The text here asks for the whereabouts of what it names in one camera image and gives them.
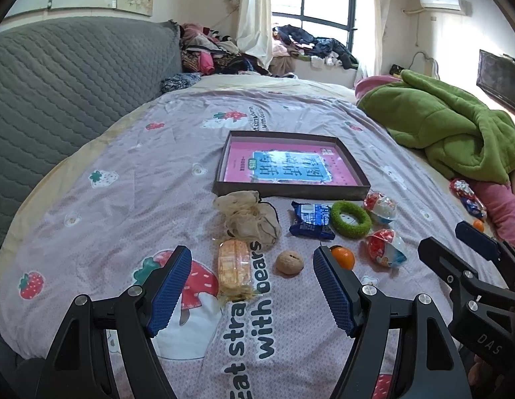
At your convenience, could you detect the surprise egg toy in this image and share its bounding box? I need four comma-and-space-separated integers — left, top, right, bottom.
365, 228, 407, 268
363, 191, 397, 224

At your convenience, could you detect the orange packaged cracker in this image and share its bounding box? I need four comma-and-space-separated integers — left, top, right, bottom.
217, 239, 256, 303

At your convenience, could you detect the orange tangerine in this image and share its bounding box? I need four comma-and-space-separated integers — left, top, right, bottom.
331, 246, 355, 270

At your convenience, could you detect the beige mesh drawstring pouch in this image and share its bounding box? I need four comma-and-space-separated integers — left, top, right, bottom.
212, 191, 282, 249

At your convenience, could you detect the green fuzzy ring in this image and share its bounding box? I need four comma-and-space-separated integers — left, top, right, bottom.
329, 200, 373, 241

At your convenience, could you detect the walnut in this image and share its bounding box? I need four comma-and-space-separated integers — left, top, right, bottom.
275, 250, 304, 276

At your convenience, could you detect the blue snack packet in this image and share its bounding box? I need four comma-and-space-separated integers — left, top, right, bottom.
289, 201, 335, 240

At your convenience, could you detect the brown shallow cardboard tray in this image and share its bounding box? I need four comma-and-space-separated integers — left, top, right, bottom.
213, 131, 370, 201

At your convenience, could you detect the person's right hand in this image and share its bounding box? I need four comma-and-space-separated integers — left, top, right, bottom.
468, 358, 485, 386

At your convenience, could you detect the small orange fruit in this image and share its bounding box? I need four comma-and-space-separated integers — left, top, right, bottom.
472, 219, 485, 232

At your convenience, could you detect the pink pillow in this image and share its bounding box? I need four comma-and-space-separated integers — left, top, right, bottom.
470, 181, 515, 247

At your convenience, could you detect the red foil candy wrapper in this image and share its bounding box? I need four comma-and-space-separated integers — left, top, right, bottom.
449, 178, 488, 221

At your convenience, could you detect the green plush blanket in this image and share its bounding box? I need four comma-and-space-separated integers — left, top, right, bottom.
358, 69, 515, 185

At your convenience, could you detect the pink strawberry bedsheet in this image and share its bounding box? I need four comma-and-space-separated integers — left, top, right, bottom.
0, 77, 502, 398

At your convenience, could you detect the dark patterned cloth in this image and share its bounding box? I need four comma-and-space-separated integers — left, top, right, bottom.
160, 73, 202, 95

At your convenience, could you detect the grey quilted headboard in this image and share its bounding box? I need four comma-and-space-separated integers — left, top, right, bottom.
0, 16, 182, 249

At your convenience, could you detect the pile of clothes left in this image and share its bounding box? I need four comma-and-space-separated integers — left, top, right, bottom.
178, 24, 270, 76

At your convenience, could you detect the pile of clothes on sill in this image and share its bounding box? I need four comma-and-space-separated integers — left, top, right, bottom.
272, 24, 359, 69

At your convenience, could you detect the white curtain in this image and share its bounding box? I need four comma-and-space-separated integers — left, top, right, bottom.
236, 0, 273, 68

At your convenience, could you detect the black wall television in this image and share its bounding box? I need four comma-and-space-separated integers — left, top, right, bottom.
476, 50, 515, 113

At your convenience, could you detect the wall air conditioner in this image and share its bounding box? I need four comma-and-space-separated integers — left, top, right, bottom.
419, 0, 467, 15

